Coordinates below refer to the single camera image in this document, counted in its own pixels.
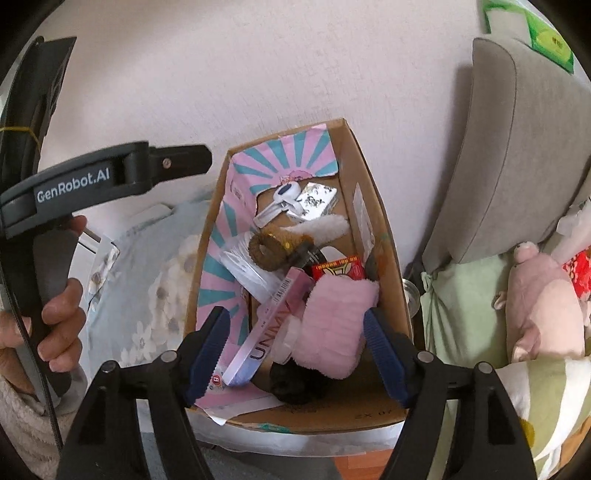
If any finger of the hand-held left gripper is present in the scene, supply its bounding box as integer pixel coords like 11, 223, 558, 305
139, 144, 213, 185

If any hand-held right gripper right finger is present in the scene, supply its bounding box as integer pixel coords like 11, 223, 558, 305
362, 306, 539, 480

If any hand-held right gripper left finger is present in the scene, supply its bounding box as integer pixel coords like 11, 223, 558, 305
55, 306, 232, 480

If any pink fluffy cloth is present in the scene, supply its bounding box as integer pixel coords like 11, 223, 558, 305
293, 277, 380, 380

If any long pink box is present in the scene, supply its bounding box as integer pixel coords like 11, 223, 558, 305
224, 267, 315, 386

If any white blue plastic package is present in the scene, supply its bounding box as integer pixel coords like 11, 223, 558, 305
221, 233, 278, 301

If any small red box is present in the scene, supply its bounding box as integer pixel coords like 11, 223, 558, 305
310, 256, 366, 282

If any brown scrunchie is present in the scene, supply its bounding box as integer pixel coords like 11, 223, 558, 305
248, 231, 287, 271

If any white loop-handled tool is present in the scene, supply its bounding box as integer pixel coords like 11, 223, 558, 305
253, 181, 302, 228

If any cardboard box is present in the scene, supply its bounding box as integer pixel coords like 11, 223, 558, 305
184, 119, 414, 435

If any small floral print box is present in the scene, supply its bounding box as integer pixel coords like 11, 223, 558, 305
295, 181, 338, 217

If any white fluffy item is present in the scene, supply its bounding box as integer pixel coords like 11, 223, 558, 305
281, 216, 350, 247

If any person's left forearm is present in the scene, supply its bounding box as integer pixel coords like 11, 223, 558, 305
0, 369, 65, 480

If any person's left hand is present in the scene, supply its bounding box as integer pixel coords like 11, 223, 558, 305
0, 215, 89, 398

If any green white blanket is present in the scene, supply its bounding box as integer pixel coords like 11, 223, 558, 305
420, 254, 591, 480

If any pink teal striped paper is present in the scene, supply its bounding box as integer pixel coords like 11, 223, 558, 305
193, 126, 340, 414

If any pink plush toy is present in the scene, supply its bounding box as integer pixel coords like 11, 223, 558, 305
493, 242, 587, 363

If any red printed bag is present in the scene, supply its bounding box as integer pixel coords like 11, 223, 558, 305
570, 249, 591, 301

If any white plastic wrapper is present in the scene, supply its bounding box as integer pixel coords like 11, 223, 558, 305
556, 198, 591, 259

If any grey chair cushion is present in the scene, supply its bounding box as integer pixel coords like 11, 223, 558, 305
422, 38, 591, 266

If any green tissue packet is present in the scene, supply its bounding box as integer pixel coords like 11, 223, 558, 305
482, 0, 575, 75

